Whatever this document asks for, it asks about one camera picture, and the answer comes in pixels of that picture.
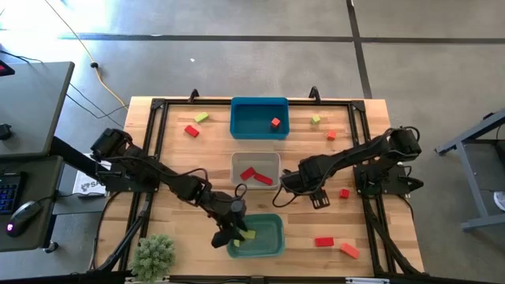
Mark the orange cube block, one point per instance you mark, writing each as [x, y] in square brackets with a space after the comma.
[275, 122]
[331, 135]

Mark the long orange block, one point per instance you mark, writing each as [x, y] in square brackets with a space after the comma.
[350, 251]

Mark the white printed sheet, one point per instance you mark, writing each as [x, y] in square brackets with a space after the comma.
[88, 185]

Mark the long red block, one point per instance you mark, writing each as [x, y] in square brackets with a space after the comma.
[263, 179]
[191, 131]
[248, 173]
[324, 241]

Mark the teal plastic bin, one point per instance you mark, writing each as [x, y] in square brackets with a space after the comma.
[268, 236]

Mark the desk leg foot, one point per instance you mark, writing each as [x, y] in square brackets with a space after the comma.
[51, 247]

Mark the black backlit keyboard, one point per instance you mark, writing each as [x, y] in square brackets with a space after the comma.
[10, 193]

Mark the white round object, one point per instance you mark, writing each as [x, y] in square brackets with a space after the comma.
[501, 200]

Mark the long yellow-green block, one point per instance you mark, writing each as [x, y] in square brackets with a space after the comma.
[249, 234]
[201, 116]

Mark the silver metal bar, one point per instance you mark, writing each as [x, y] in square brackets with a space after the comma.
[367, 281]

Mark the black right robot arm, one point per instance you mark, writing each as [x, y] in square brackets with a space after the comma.
[363, 152]

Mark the blue plastic bin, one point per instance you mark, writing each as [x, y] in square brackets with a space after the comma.
[252, 118]

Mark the black desk support bar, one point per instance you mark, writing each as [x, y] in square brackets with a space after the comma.
[71, 155]

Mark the red cube block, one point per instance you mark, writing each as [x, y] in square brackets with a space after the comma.
[344, 193]

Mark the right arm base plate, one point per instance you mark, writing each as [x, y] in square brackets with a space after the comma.
[396, 188]

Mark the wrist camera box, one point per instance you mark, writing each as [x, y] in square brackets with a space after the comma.
[238, 206]
[304, 179]

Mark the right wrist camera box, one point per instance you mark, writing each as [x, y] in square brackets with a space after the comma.
[304, 179]

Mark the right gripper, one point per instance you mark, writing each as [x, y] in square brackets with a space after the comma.
[317, 169]

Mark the small black desk device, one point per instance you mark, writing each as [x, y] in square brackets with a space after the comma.
[4, 132]

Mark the yellow-green cube block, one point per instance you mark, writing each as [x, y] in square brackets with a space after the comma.
[236, 243]
[315, 119]

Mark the grey metal cart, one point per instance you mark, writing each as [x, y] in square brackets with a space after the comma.
[473, 177]

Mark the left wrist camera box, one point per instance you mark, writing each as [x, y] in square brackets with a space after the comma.
[238, 206]

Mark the black device with red light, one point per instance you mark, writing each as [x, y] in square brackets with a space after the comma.
[4, 70]

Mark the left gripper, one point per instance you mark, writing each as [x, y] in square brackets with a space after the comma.
[223, 213]

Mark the dark desk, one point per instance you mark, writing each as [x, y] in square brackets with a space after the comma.
[45, 177]

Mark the small green artificial plant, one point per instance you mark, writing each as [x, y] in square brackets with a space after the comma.
[153, 256]

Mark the white plastic bin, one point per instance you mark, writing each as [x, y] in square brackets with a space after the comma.
[256, 161]

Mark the black computer mouse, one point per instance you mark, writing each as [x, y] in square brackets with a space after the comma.
[23, 215]

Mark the black table clamp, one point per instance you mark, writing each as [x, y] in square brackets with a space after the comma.
[314, 94]
[193, 95]

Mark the grey desk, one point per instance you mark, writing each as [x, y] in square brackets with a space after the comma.
[35, 110]

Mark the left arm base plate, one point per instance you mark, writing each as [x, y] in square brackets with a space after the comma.
[126, 185]

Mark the black floor tape strip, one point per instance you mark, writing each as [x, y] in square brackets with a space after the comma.
[363, 71]
[236, 38]

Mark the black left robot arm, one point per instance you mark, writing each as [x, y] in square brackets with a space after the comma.
[138, 161]

